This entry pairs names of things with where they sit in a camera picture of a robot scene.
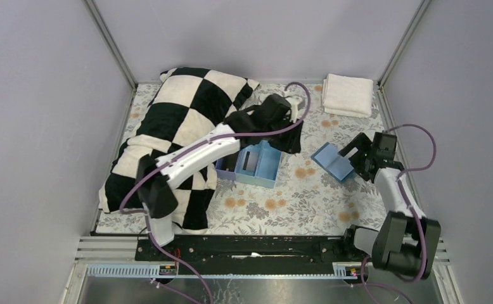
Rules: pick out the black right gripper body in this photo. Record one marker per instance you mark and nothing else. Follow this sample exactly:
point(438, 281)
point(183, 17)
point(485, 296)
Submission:
point(359, 152)

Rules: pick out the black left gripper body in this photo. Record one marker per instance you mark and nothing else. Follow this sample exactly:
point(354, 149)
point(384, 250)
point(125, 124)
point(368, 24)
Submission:
point(292, 132)

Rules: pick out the teal card holder wallet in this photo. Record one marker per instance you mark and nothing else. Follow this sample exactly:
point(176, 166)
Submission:
point(328, 159)

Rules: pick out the white credit card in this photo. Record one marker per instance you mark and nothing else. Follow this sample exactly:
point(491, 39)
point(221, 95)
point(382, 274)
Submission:
point(251, 161)

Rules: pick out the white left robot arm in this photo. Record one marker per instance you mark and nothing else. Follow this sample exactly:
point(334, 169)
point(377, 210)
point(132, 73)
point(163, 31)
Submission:
point(277, 120)

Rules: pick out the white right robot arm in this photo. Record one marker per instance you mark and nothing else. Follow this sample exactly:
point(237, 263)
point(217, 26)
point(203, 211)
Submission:
point(406, 243)

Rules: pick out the blue three-compartment tray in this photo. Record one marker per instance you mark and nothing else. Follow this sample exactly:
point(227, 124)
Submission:
point(267, 168)

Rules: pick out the folded white towel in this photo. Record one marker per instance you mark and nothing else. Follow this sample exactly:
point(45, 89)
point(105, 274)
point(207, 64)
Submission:
point(347, 96)

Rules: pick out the black small device in tray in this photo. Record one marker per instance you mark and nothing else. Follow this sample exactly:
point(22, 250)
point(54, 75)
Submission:
point(228, 163)

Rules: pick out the black white checkered pillow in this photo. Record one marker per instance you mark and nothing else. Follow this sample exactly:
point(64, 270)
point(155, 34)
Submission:
point(188, 105)

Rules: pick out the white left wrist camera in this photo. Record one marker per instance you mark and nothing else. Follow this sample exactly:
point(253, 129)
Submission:
point(296, 103)

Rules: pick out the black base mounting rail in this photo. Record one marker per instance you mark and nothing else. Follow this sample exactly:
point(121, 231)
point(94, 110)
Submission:
point(254, 255)

